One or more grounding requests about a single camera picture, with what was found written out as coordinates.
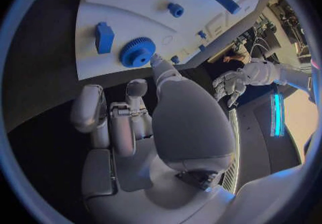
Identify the blue block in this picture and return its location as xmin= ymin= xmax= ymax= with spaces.
xmin=94 ymin=21 xmax=115 ymax=55

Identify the blue long cylinder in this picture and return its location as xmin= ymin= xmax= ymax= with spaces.
xmin=211 ymin=0 xmax=243 ymax=15

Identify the blue gear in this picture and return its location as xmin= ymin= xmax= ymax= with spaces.
xmin=119 ymin=36 xmax=157 ymax=68

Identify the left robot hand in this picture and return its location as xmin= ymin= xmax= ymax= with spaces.
xmin=212 ymin=71 xmax=248 ymax=108

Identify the blue short cylinder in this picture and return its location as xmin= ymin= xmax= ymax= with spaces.
xmin=167 ymin=2 xmax=185 ymax=18

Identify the glowing light bar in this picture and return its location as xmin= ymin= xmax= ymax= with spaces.
xmin=269 ymin=84 xmax=287 ymax=139

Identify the white cable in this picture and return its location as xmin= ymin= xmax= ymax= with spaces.
xmin=248 ymin=36 xmax=271 ymax=61

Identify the white task board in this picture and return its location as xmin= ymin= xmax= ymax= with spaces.
xmin=75 ymin=0 xmax=267 ymax=80

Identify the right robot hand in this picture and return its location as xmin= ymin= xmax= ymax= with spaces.
xmin=70 ymin=53 xmax=239 ymax=224

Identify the person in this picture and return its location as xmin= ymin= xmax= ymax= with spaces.
xmin=223 ymin=46 xmax=251 ymax=65

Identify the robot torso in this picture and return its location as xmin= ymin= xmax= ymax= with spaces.
xmin=221 ymin=85 xmax=314 ymax=196

